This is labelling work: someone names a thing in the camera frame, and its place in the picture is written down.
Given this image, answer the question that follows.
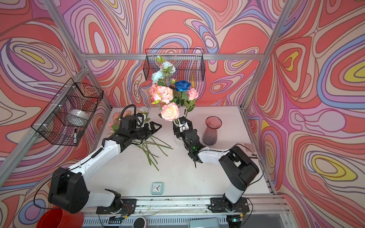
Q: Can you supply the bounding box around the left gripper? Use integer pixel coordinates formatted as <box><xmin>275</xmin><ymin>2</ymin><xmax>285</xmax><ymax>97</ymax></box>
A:
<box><xmin>129</xmin><ymin>121</ymin><xmax>162</xmax><ymax>142</ymax></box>

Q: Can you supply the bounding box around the pink peony flower stem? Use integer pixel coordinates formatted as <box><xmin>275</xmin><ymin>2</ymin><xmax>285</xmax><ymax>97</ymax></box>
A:
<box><xmin>159</xmin><ymin>102</ymin><xmax>180</xmax><ymax>122</ymax></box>

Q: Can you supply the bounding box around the pink glass vase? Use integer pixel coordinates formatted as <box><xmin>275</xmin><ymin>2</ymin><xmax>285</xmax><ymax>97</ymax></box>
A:
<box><xmin>203</xmin><ymin>116</ymin><xmax>222</xmax><ymax>146</ymax></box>

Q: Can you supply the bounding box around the large peach rose stem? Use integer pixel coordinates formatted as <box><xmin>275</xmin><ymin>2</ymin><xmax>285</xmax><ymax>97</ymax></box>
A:
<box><xmin>153</xmin><ymin>85</ymin><xmax>174</xmax><ymax>104</ymax></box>

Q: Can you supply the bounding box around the blue rose stem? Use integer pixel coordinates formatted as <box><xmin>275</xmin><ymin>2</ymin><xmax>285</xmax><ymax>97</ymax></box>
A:
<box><xmin>175</xmin><ymin>80</ymin><xmax>191</xmax><ymax>106</ymax></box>

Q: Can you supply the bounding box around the red pink rose stem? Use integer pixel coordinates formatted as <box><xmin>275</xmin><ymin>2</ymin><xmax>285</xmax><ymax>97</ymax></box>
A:
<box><xmin>150</xmin><ymin>84</ymin><xmax>160</xmax><ymax>101</ymax></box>

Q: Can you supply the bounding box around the pale blue flower stem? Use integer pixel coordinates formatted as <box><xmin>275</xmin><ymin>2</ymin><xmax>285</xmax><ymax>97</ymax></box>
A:
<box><xmin>151</xmin><ymin>55</ymin><xmax>176</xmax><ymax>86</ymax></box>

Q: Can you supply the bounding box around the white ribbed vase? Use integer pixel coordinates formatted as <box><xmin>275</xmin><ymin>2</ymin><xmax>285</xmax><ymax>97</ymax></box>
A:
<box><xmin>173</xmin><ymin>119</ymin><xmax>184</xmax><ymax>147</ymax></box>

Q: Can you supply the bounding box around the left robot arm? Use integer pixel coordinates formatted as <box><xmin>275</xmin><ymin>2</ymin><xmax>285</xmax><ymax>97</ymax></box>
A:
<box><xmin>48</xmin><ymin>115</ymin><xmax>162</xmax><ymax>214</ymax></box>

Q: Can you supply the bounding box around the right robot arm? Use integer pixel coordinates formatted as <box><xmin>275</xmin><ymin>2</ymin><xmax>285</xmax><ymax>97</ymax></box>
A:
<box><xmin>173</xmin><ymin>117</ymin><xmax>259</xmax><ymax>215</ymax></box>

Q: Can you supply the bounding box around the pile of artificial flowers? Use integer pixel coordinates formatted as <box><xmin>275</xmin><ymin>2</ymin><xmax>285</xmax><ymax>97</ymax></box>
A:
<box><xmin>106</xmin><ymin>104</ymin><xmax>172</xmax><ymax>168</ymax></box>

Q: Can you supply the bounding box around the small teal clock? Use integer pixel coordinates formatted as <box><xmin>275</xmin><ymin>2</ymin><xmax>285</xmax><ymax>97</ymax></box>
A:
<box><xmin>151</xmin><ymin>182</ymin><xmax>163</xmax><ymax>195</ymax></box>

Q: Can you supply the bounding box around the pink calculator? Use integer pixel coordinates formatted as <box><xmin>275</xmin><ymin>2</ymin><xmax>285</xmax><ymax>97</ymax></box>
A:
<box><xmin>242</xmin><ymin>143</ymin><xmax>257</xmax><ymax>157</ymax></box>

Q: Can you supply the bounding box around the white bowl in basket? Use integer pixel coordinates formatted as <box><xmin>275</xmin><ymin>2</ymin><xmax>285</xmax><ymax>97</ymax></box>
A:
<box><xmin>66</xmin><ymin>109</ymin><xmax>90</xmax><ymax>127</ymax></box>

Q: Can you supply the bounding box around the black marker in basket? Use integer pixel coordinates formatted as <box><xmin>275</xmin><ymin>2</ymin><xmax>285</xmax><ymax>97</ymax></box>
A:
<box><xmin>73</xmin><ymin>128</ymin><xmax>78</xmax><ymax>146</ymax></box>

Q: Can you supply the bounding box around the black white round cup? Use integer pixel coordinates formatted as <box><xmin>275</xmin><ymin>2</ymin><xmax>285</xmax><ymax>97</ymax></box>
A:
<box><xmin>132</xmin><ymin>217</ymin><xmax>148</xmax><ymax>228</ymax></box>

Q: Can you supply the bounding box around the grey box at bottom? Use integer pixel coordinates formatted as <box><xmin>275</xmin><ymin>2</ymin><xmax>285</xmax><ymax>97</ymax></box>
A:
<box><xmin>188</xmin><ymin>218</ymin><xmax>220</xmax><ymax>228</ymax></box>

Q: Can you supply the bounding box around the red bucket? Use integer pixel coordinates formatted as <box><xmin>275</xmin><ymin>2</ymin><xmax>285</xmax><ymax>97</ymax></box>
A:
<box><xmin>36</xmin><ymin>209</ymin><xmax>84</xmax><ymax>228</ymax></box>

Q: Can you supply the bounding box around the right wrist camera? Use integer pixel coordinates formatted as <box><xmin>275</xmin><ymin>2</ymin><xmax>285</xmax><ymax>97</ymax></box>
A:
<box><xmin>179</xmin><ymin>121</ymin><xmax>190</xmax><ymax>132</ymax></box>

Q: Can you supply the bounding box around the black wire basket back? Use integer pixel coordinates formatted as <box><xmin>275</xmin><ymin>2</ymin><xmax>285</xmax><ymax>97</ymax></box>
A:
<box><xmin>143</xmin><ymin>47</ymin><xmax>205</xmax><ymax>82</ymax></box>

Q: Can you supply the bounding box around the black wire basket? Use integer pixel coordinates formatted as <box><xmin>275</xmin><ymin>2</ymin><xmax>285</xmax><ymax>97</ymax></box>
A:
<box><xmin>143</xmin><ymin>47</ymin><xmax>205</xmax><ymax>82</ymax></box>
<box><xmin>31</xmin><ymin>79</ymin><xmax>104</xmax><ymax>146</ymax></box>

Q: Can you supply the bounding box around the aluminium mounting rail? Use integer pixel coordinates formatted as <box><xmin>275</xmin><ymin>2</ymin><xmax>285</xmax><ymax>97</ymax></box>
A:
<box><xmin>82</xmin><ymin>195</ymin><xmax>289</xmax><ymax>217</ymax></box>

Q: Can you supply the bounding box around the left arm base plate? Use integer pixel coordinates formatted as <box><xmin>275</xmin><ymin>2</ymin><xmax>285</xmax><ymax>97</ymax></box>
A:
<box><xmin>96</xmin><ymin>198</ymin><xmax>137</xmax><ymax>216</ymax></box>

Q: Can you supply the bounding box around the black wire basket left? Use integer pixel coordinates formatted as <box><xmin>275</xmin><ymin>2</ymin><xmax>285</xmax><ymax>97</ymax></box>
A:
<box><xmin>31</xmin><ymin>79</ymin><xmax>104</xmax><ymax>146</ymax></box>

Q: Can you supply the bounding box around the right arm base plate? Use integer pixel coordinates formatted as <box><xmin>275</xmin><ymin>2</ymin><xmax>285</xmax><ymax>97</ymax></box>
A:
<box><xmin>207</xmin><ymin>197</ymin><xmax>250</xmax><ymax>214</ymax></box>

